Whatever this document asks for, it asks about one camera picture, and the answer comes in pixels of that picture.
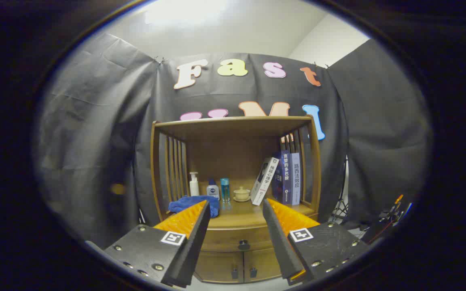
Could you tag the black tripod stand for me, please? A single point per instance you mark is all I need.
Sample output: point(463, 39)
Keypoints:
point(341, 208)

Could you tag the clear blue bottle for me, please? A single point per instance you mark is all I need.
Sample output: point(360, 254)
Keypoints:
point(225, 190)

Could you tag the wooden countertop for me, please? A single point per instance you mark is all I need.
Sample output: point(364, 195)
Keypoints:
point(241, 214)

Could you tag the white pump bottle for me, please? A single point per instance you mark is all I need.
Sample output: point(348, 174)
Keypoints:
point(194, 188)

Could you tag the dark blue book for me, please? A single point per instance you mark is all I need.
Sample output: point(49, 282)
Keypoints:
point(286, 178)

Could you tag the pale lavender book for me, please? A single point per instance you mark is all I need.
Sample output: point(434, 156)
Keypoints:
point(295, 178)

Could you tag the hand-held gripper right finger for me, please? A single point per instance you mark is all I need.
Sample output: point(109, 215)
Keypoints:
point(279, 242)

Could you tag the white book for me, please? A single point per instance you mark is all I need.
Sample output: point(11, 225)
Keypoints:
point(266, 182)

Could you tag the black device with orange tip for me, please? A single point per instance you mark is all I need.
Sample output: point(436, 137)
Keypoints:
point(386, 220)

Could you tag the beige lidded teacup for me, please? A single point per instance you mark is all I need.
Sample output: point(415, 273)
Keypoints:
point(241, 194)

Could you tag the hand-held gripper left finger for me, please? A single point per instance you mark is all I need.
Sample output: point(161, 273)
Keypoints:
point(194, 242)

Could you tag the wooden cabinet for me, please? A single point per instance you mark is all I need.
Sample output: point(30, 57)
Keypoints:
point(233, 153)

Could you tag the wooden cabinet door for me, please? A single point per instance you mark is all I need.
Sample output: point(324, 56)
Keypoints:
point(217, 266)
point(263, 262)

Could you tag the wooden drawer with black knob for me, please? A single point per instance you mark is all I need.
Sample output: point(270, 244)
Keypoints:
point(233, 236)

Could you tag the blue towel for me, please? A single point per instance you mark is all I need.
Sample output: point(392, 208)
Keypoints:
point(188, 203)

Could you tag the white bottle with blue cap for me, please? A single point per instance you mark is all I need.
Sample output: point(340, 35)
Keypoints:
point(212, 190)

